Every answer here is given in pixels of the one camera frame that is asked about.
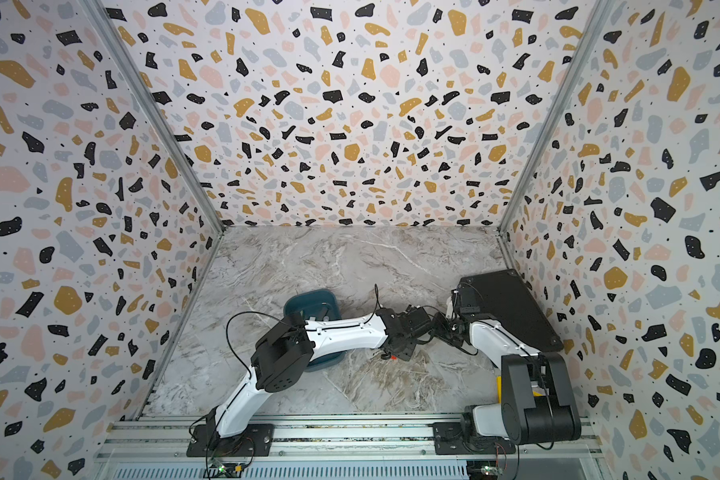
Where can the yellow triangular plastic piece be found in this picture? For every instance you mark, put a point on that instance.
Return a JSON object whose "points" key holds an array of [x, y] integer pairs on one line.
{"points": [[516, 390]]}

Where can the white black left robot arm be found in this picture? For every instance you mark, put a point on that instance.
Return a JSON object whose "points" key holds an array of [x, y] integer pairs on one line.
{"points": [[282, 355]]}

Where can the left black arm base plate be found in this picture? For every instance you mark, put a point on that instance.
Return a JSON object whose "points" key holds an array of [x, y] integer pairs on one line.
{"points": [[254, 441]]}

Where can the black flat plate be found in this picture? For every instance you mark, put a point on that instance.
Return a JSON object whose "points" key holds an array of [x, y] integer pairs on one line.
{"points": [[502, 297]]}

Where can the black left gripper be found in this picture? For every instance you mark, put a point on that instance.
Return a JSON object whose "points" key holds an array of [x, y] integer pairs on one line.
{"points": [[408, 355]]}

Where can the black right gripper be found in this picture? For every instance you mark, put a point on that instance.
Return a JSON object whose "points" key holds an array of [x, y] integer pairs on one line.
{"points": [[438, 318]]}

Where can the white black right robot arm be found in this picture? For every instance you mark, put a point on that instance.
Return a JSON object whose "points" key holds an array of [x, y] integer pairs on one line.
{"points": [[536, 404]]}

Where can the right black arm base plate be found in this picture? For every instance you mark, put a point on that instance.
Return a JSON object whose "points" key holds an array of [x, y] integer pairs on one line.
{"points": [[450, 438]]}

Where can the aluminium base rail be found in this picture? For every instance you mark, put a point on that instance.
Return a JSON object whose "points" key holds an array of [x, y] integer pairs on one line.
{"points": [[338, 446]]}

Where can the teal plastic storage box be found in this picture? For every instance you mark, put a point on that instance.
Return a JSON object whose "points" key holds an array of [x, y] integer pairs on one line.
{"points": [[322, 306]]}

